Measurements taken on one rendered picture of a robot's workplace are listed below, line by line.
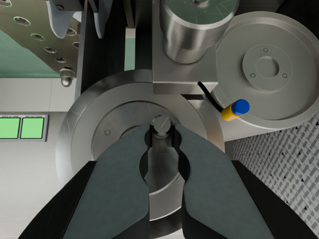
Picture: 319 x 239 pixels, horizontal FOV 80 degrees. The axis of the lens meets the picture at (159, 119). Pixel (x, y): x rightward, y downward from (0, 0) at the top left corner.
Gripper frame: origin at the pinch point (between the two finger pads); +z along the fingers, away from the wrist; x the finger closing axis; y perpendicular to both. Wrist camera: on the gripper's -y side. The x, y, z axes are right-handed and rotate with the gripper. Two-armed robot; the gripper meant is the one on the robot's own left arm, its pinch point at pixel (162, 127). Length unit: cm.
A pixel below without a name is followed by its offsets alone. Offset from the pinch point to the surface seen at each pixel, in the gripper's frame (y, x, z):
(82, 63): -2.3, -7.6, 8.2
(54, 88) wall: 95, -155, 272
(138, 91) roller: -0.7, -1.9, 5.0
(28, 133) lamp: 20.1, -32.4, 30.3
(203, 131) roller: 2.0, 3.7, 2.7
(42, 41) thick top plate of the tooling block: -1.6, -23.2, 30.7
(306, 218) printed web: 12.5, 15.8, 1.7
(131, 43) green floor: 23, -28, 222
